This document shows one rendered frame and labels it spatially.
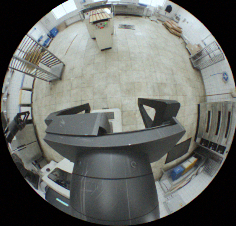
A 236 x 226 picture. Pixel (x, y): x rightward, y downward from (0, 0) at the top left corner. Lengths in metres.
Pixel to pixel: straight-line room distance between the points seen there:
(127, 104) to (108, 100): 0.40
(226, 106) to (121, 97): 2.93
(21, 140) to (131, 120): 3.75
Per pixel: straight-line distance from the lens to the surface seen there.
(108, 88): 1.48
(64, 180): 0.34
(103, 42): 1.89
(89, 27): 2.40
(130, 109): 1.43
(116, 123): 1.18
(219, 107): 2.77
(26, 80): 3.91
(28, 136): 3.53
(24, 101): 3.73
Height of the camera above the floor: 1.41
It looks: 90 degrees down
